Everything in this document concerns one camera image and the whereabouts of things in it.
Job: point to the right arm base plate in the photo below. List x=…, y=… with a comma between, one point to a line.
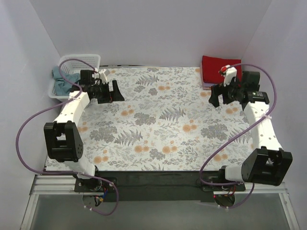
x=221, y=185

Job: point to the blue-grey t shirt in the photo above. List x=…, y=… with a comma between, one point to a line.
x=62, y=87

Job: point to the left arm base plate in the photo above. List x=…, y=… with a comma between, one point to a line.
x=105, y=183

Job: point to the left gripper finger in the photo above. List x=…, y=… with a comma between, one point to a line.
x=104, y=98
x=116, y=94

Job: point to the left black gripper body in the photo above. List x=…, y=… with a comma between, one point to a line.
x=110, y=92

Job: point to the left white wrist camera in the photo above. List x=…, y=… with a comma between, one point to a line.
x=101, y=74

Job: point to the aluminium rail frame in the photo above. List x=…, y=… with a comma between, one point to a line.
x=156, y=201

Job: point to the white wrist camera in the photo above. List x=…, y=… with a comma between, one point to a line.
x=101, y=74
x=228, y=73

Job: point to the red t shirt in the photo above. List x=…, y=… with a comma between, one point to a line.
x=210, y=67

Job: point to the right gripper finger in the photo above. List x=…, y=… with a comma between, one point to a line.
x=216, y=91
x=226, y=98

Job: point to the white plastic basket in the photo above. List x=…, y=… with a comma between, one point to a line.
x=74, y=66

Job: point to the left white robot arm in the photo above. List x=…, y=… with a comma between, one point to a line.
x=63, y=141

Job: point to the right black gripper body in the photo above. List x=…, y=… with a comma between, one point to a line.
x=222, y=93

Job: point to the folded purple t shirt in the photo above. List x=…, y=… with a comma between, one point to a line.
x=205, y=84

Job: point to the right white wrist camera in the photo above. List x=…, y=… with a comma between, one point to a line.
x=228, y=73

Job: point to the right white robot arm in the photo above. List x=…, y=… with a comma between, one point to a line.
x=268, y=163

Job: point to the floral tablecloth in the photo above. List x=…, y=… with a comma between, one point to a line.
x=165, y=123

